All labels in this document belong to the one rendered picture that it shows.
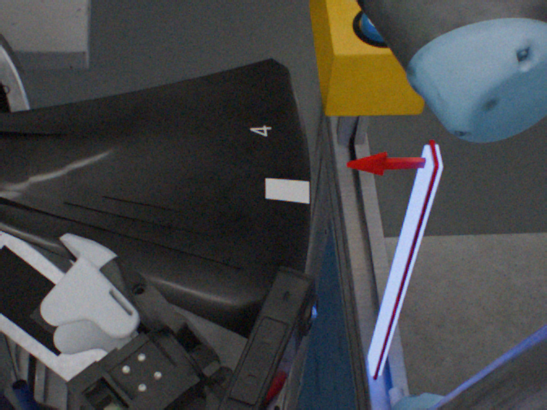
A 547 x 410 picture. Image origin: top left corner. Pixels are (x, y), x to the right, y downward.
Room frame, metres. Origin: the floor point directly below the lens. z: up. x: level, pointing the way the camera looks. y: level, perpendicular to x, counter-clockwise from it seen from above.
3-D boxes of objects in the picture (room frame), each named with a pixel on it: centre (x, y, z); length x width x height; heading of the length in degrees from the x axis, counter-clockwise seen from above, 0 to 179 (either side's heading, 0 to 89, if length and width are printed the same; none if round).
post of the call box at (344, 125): (0.80, -0.08, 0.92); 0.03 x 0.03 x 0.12; 9
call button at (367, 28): (0.76, -0.08, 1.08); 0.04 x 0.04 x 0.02
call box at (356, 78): (0.80, -0.08, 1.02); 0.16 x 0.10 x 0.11; 9
